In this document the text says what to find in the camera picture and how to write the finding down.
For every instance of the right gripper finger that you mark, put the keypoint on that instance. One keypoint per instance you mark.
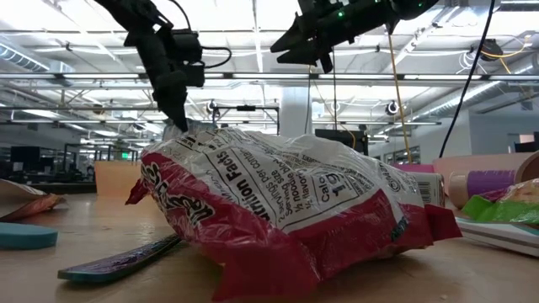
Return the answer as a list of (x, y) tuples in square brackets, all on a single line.
[(311, 54), (297, 38)]

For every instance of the red plastic bin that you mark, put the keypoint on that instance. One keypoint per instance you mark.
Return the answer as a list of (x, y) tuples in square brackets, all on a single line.
[(412, 168)]

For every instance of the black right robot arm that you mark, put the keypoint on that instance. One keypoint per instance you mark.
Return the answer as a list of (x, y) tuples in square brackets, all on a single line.
[(414, 6)]

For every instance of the black table frame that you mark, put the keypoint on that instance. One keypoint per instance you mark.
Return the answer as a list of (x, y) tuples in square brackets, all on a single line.
[(63, 188)]

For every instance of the brown snack packet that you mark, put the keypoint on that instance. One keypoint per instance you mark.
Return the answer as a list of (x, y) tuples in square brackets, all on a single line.
[(25, 202)]

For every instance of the teal silicone spoon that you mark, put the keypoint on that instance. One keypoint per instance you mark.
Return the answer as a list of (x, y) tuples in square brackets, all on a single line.
[(25, 236)]

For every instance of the yellow and green ramen packet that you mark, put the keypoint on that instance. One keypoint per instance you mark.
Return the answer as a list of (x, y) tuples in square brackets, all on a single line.
[(497, 210)]

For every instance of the black background gantry frame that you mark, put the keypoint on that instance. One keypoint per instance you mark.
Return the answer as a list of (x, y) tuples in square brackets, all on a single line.
[(246, 108)]

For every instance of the small black monitor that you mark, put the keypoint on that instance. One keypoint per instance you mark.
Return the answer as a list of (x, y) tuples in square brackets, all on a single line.
[(25, 155)]

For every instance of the orange plastic bin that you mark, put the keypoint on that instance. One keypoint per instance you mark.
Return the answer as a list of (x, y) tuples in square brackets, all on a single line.
[(113, 177)]

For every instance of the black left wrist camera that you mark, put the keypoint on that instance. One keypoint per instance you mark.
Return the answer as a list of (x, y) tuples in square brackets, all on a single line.
[(187, 46)]

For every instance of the red and white ramen packet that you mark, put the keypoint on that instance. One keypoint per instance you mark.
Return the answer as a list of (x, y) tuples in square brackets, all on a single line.
[(273, 202)]

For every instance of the green exit sign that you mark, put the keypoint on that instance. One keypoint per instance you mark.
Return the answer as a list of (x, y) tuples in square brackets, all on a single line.
[(125, 155)]

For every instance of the purple label spice jar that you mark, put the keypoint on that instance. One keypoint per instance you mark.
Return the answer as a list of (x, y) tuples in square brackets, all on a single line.
[(488, 183)]

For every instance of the white label spice jar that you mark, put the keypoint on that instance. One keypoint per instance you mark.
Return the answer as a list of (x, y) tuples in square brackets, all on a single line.
[(425, 189)]

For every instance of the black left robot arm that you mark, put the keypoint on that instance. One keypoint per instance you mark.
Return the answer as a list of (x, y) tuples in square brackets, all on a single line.
[(126, 10)]

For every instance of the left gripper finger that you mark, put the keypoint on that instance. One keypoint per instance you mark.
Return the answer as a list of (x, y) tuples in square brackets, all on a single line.
[(174, 109)]

